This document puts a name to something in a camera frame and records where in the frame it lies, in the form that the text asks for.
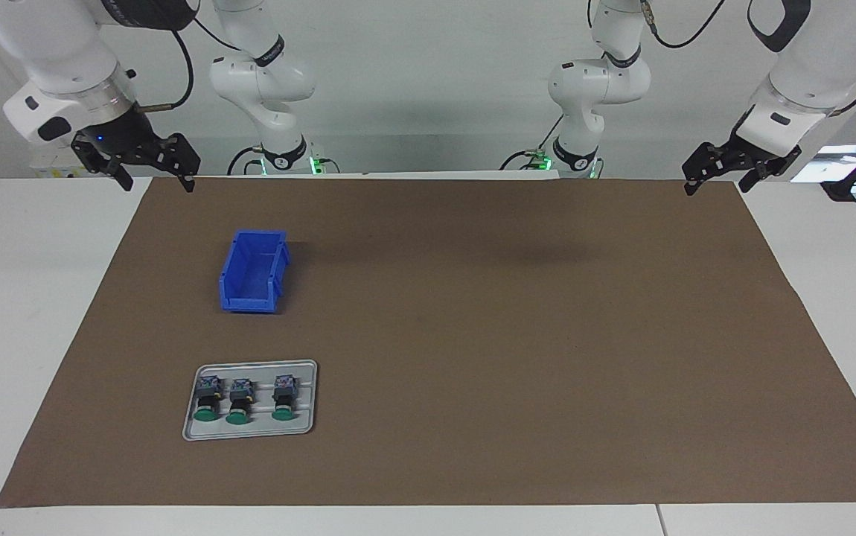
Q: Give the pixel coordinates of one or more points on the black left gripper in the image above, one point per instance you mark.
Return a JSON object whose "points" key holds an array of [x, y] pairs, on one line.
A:
{"points": [[744, 155]]}

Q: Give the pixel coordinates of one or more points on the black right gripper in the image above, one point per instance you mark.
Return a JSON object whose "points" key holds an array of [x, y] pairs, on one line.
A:
{"points": [[119, 134]]}

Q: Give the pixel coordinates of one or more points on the green push button switch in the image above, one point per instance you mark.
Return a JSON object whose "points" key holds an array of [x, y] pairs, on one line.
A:
{"points": [[240, 400], [208, 398], [284, 398]]}

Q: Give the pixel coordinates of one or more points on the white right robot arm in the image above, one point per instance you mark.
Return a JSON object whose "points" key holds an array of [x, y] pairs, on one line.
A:
{"points": [[63, 45]]}

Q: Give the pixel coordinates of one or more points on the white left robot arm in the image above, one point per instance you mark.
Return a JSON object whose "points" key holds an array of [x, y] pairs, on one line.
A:
{"points": [[807, 67]]}

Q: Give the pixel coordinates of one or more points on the pale yellow box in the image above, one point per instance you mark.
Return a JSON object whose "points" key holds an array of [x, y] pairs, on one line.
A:
{"points": [[52, 167]]}

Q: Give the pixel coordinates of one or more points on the white background object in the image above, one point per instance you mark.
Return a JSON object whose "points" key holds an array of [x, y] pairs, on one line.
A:
{"points": [[834, 160]]}

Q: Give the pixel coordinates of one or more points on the blue plastic bin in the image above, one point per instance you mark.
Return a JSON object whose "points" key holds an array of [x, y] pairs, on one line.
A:
{"points": [[253, 301]]}

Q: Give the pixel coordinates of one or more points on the grey metal tray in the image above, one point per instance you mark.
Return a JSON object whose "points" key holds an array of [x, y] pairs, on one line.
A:
{"points": [[301, 428]]}

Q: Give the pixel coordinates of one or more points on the brown table mat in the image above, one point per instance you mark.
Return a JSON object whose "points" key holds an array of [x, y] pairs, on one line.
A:
{"points": [[473, 372]]}

